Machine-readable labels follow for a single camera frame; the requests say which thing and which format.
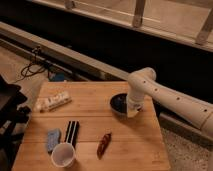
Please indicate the dark blue ceramic bowl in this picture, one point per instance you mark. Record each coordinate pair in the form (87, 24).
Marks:
(118, 104)

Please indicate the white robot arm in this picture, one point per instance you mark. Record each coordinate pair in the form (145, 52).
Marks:
(143, 82)

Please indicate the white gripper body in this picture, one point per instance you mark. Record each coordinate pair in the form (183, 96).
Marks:
(133, 109)

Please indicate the white plastic cup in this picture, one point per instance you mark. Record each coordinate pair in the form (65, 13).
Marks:
(63, 155)

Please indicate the blue sponge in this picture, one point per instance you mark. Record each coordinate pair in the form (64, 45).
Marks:
(53, 138)

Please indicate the blue object behind table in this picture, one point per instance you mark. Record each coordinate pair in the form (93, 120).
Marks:
(57, 78)

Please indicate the white pill organizer box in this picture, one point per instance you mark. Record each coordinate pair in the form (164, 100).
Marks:
(52, 102)

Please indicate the black white striped block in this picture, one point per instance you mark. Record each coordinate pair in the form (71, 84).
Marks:
(72, 132)

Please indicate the black chair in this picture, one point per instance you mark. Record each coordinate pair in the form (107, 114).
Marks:
(10, 98)

